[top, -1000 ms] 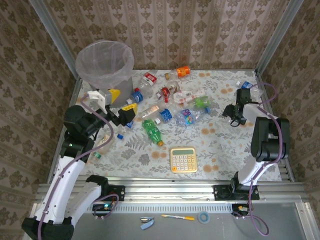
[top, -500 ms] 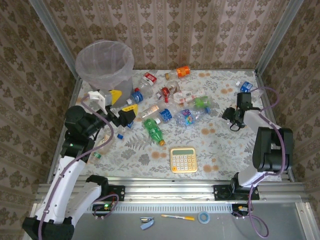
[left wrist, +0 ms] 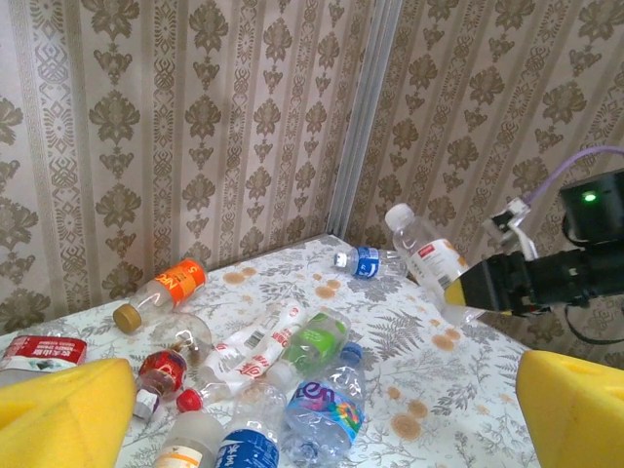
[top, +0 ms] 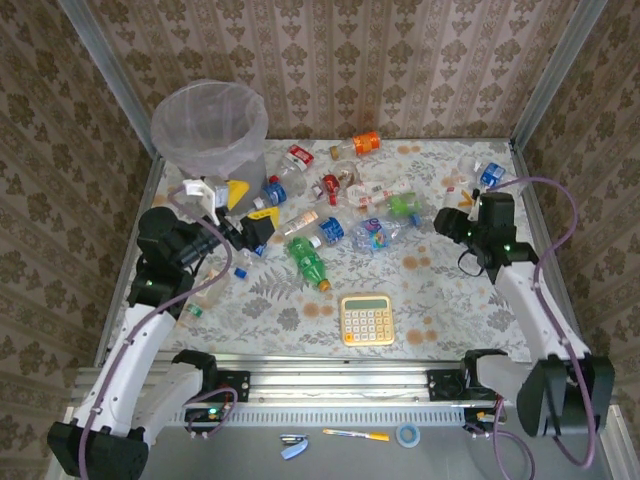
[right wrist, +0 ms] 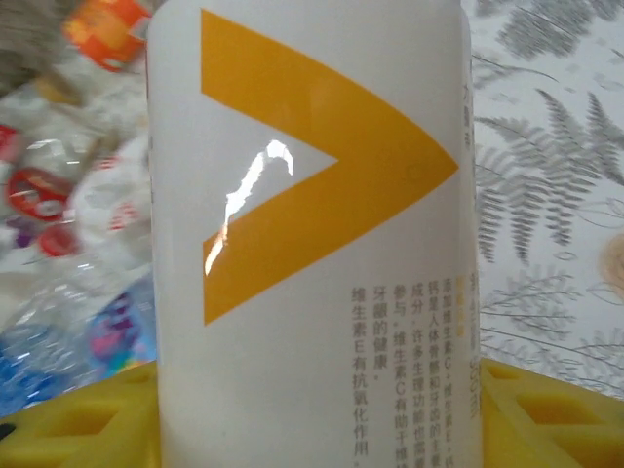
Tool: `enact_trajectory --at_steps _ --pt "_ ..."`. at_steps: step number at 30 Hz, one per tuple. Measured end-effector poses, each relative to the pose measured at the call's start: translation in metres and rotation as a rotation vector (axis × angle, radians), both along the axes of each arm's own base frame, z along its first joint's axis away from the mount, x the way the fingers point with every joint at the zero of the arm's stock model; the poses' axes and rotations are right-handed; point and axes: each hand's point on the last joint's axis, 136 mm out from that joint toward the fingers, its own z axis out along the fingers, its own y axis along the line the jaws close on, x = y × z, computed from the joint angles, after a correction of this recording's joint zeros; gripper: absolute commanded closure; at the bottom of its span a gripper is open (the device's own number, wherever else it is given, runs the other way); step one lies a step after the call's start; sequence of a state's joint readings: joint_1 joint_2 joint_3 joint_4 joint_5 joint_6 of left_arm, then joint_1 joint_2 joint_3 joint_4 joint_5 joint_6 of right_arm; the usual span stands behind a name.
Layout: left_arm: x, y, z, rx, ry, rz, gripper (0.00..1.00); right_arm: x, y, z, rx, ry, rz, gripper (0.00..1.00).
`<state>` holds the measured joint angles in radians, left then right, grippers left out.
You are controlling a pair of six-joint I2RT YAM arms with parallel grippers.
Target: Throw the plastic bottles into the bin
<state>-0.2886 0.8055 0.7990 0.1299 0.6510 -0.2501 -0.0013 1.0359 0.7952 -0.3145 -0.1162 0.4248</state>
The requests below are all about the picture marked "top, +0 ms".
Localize clear bottle orange marks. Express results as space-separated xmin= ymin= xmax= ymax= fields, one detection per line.
xmin=442 ymin=158 xmax=481 ymax=209

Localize black controller board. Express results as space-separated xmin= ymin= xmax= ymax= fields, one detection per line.
xmin=463 ymin=407 xmax=501 ymax=435
xmin=184 ymin=407 xmax=229 ymax=435

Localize grey slotted cable duct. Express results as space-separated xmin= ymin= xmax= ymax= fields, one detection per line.
xmin=89 ymin=404 xmax=474 ymax=427

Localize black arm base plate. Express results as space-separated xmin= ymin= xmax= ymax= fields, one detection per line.
xmin=426 ymin=369 xmax=469 ymax=401
xmin=215 ymin=370 xmax=251 ymax=404

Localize translucent plastic bin liner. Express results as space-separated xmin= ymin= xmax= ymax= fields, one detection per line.
xmin=150 ymin=78 xmax=270 ymax=177

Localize yellow desk calculator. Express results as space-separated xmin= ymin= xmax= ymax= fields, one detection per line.
xmin=339 ymin=293 xmax=396 ymax=348

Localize thin black wire loop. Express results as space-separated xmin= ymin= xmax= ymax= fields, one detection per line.
xmin=457 ymin=247 xmax=485 ymax=279

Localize purple camera cable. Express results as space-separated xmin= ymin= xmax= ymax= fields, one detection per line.
xmin=469 ymin=175 xmax=600 ymax=480
xmin=79 ymin=185 xmax=240 ymax=480

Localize blue stapler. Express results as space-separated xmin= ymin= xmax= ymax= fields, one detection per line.
xmin=278 ymin=433 xmax=310 ymax=461

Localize aluminium frame post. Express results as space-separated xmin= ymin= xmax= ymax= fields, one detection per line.
xmin=512 ymin=0 xmax=609 ymax=149
xmin=57 ymin=0 xmax=164 ymax=161

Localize beige label plastic bottle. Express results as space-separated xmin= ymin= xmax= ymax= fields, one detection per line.
xmin=273 ymin=209 xmax=320 ymax=239

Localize blue barcode label clear bottle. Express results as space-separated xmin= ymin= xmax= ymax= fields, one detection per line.
xmin=307 ymin=215 xmax=347 ymax=249

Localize green tinted clear bottle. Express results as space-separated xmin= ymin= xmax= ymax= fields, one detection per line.
xmin=387 ymin=192 xmax=425 ymax=227

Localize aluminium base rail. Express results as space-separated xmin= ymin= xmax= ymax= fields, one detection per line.
xmin=74 ymin=352 xmax=616 ymax=407

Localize clear bottle green cap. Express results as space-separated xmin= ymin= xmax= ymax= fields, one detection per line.
xmin=177 ymin=267 xmax=234 ymax=326

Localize light blue label bottle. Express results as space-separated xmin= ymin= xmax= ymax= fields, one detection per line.
xmin=472 ymin=159 xmax=526 ymax=194

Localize crushed colourful label bottle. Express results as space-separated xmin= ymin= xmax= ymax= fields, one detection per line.
xmin=349 ymin=217 xmax=404 ymax=254

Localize yellow orange pen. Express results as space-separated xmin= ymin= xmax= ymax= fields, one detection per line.
xmin=322 ymin=428 xmax=391 ymax=443

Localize green bottle orange cap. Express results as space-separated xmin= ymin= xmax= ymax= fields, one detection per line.
xmin=284 ymin=236 xmax=333 ymax=294

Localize white red-print label bottle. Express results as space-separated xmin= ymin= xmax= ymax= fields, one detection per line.
xmin=327 ymin=177 xmax=419 ymax=211

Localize aluminium table side rail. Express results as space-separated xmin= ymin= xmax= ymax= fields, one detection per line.
xmin=509 ymin=139 xmax=589 ymax=351
xmin=94 ymin=152 xmax=166 ymax=364

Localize orange label plastic bottle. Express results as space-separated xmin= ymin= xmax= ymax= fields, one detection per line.
xmin=328 ymin=130 xmax=384 ymax=161

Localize blue label white cap bottle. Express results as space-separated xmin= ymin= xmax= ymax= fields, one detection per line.
xmin=252 ymin=180 xmax=290 ymax=211

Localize small red label bottle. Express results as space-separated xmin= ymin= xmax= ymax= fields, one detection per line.
xmin=312 ymin=172 xmax=342 ymax=197

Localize blue tape roll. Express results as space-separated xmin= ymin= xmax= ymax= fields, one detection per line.
xmin=394 ymin=423 xmax=421 ymax=449

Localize grey waste bin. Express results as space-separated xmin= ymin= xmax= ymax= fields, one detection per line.
xmin=150 ymin=78 xmax=270 ymax=215

